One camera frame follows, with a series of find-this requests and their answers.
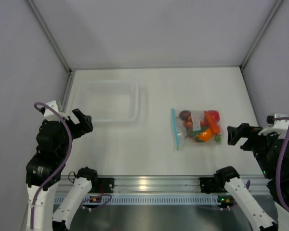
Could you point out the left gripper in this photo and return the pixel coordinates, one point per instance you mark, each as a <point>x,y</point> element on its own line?
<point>85,125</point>

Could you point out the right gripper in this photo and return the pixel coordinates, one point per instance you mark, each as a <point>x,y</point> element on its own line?
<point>243,130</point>

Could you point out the clear zip top bag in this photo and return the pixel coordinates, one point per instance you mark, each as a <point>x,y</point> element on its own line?
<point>196,121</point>

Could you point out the dark red fake plum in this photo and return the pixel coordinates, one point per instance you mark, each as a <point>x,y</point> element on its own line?
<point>184,115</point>

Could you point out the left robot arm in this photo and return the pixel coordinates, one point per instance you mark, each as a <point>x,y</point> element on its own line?
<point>43,173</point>

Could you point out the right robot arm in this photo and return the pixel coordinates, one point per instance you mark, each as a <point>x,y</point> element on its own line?
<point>272,156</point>

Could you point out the fake orange carrot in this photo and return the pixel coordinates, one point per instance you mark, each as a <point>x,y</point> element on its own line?
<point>213,124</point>

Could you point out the fake orange fruit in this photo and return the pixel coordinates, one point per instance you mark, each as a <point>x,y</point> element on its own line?
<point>204,136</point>

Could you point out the white plastic basket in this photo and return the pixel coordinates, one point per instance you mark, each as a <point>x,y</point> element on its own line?
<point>108,101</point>

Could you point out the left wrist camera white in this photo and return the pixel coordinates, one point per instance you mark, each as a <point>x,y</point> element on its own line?
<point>50,115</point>

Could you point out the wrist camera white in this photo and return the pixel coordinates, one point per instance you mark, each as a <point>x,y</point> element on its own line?
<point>50,115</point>
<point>277,123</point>

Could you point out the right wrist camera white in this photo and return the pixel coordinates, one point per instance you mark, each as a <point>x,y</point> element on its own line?
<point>277,123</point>

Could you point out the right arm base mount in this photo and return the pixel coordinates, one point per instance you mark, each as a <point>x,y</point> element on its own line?
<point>208,185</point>

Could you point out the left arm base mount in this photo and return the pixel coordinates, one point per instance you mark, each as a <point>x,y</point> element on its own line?
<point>106,184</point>

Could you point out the aluminium rail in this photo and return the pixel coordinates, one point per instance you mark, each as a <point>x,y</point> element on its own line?
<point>164,184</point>

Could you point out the white slotted cable duct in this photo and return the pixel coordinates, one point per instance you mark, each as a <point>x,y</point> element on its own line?
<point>159,200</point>

